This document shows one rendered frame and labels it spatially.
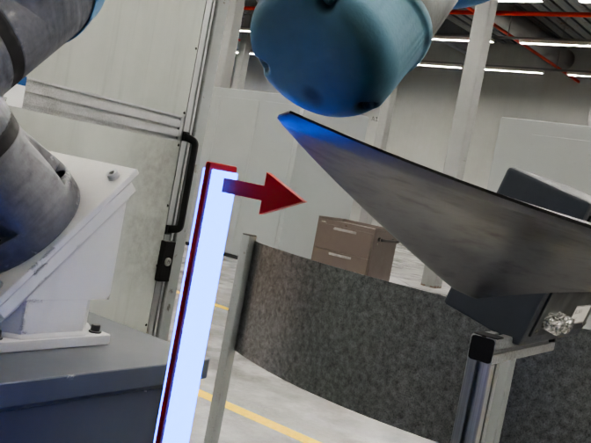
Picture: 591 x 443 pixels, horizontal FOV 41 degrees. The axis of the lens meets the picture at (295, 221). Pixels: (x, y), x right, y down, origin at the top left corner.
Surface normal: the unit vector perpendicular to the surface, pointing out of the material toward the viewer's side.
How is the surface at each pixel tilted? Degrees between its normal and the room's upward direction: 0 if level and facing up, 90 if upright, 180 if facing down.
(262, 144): 90
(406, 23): 82
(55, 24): 104
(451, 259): 158
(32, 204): 76
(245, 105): 90
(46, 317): 90
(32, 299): 90
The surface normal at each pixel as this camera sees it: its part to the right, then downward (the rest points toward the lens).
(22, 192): 0.69, -0.07
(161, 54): 0.80, 0.18
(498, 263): -0.32, 0.91
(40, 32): 0.88, 0.30
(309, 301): -0.74, -0.11
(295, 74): -0.47, 0.66
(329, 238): -0.56, -0.06
